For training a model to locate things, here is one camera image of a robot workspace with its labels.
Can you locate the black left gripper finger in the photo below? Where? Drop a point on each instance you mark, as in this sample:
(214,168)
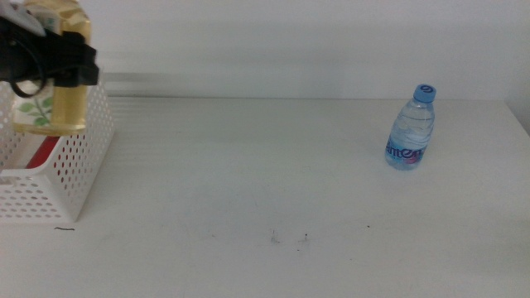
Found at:
(78,62)

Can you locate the yellow tea bottle white cap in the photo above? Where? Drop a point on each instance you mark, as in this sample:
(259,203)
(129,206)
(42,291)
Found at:
(70,111)

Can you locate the red cola can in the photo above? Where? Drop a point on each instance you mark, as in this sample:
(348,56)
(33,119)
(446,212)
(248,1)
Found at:
(41,153)

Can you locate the clear water bottle blue cap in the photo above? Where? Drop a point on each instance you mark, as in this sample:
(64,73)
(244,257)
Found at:
(409,136)

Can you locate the white perforated plastic basket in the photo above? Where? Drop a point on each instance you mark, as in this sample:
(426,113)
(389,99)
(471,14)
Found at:
(78,165)

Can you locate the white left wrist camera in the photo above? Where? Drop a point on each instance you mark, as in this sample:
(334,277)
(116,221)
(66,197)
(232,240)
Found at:
(20,18)

